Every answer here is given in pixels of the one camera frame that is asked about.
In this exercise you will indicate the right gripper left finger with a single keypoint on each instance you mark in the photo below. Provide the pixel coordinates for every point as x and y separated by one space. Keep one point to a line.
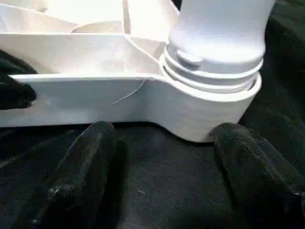
76 176

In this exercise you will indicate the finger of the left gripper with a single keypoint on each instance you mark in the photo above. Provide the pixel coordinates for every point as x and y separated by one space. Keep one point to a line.
14 90

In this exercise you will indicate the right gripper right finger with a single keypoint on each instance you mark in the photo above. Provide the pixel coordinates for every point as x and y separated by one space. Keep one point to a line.
262 176

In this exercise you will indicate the white plastic table top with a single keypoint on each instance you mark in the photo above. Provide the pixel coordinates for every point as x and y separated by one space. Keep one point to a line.
119 95

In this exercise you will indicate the white plastic table leg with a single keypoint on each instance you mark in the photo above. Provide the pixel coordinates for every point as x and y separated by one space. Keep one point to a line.
219 38

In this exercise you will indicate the black work mat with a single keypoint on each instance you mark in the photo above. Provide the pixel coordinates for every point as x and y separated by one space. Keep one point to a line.
162 181

